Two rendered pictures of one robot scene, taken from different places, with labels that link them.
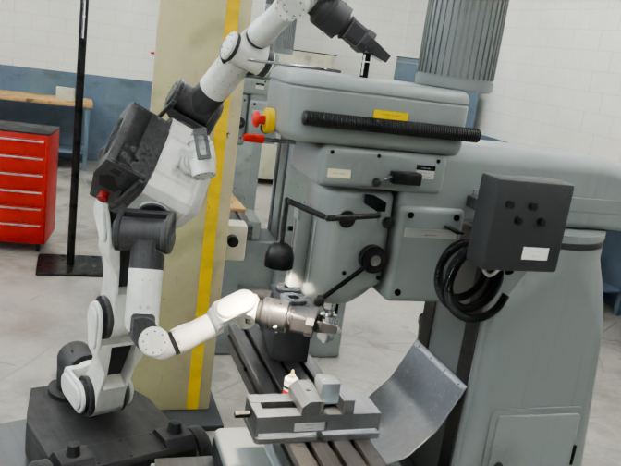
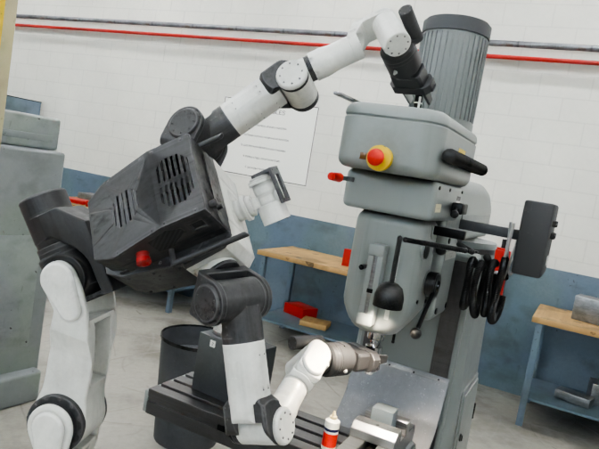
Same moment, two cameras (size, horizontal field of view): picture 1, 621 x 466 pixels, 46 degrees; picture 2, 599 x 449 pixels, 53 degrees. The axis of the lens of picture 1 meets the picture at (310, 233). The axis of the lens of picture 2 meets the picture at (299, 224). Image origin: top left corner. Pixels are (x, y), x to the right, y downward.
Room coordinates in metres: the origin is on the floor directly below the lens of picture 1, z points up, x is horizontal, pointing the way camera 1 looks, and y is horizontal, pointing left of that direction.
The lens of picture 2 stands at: (0.89, 1.24, 1.71)
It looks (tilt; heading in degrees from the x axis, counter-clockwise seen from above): 5 degrees down; 315
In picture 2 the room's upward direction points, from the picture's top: 10 degrees clockwise
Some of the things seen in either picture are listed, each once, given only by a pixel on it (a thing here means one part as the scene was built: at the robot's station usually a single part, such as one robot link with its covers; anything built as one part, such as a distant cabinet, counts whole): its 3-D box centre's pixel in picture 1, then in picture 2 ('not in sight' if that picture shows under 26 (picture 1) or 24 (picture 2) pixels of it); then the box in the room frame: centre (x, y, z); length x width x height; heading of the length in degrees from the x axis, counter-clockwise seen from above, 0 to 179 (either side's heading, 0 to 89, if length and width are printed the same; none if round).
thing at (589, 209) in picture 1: (517, 182); (442, 206); (2.02, -0.55, 1.66); 0.80 x 0.23 x 0.20; 109
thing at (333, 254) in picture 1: (341, 239); (388, 271); (1.85, -0.08, 1.47); 0.21 x 0.19 x 0.32; 19
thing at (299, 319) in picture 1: (294, 319); (348, 358); (1.86, 0.01, 1.23); 0.13 x 0.12 x 0.10; 174
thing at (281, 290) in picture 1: (287, 320); (233, 364); (2.28, 0.04, 1.06); 0.22 x 0.12 x 0.20; 12
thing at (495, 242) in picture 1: (520, 223); (537, 238); (1.63, -0.47, 1.62); 0.20 x 0.09 x 0.21; 109
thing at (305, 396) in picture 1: (306, 397); (375, 432); (1.77, -0.05, 1.05); 0.12 x 0.06 x 0.04; 20
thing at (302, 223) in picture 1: (298, 246); (373, 284); (1.81, 0.02, 1.45); 0.04 x 0.04 x 0.21; 19
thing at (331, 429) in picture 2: (290, 386); (331, 429); (1.88, 0.00, 1.01); 0.04 x 0.04 x 0.11
